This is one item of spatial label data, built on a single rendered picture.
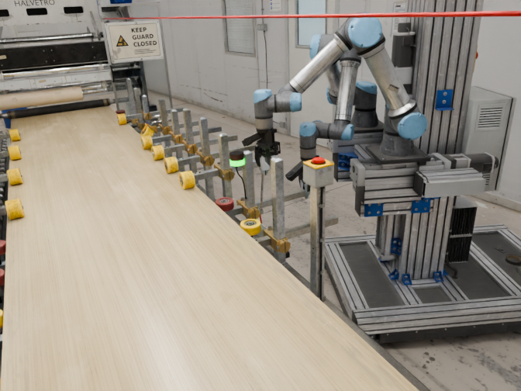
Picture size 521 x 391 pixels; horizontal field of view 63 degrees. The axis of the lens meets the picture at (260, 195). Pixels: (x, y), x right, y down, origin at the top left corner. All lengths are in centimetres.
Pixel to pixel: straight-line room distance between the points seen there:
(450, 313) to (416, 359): 29
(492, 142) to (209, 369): 176
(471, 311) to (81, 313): 184
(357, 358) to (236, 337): 30
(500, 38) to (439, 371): 264
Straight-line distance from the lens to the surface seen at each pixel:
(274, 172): 156
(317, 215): 138
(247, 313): 121
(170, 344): 116
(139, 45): 416
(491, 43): 407
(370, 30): 171
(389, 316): 230
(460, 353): 254
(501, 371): 252
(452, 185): 200
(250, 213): 184
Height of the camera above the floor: 167
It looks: 24 degrees down
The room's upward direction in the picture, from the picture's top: 3 degrees counter-clockwise
